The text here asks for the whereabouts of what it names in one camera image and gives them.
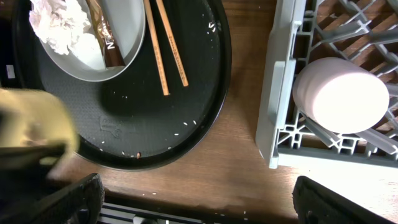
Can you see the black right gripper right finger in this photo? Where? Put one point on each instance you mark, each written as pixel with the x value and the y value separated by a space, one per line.
pixel 314 203

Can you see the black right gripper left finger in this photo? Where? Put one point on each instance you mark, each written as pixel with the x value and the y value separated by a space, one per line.
pixel 79 202

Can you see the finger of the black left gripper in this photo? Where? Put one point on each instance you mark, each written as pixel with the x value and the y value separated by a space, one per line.
pixel 42 158

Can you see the yellow bowl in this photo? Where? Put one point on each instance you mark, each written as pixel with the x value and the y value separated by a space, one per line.
pixel 33 118

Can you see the gold snack wrapper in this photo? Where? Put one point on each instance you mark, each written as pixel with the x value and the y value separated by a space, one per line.
pixel 102 29

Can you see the white tissue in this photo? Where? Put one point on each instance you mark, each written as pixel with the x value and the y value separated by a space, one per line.
pixel 66 28

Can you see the grey plate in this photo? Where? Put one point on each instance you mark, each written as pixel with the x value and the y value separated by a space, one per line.
pixel 127 19

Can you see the wooden chopstick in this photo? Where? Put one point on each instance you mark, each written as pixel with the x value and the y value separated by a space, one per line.
pixel 155 44
pixel 172 42

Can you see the grey dishwasher rack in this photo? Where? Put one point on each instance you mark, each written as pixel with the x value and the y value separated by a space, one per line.
pixel 361 32

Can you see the black round tray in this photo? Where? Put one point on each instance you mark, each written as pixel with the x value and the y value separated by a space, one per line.
pixel 127 122

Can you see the black rectangular tray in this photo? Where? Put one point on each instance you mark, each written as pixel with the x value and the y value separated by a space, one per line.
pixel 11 75

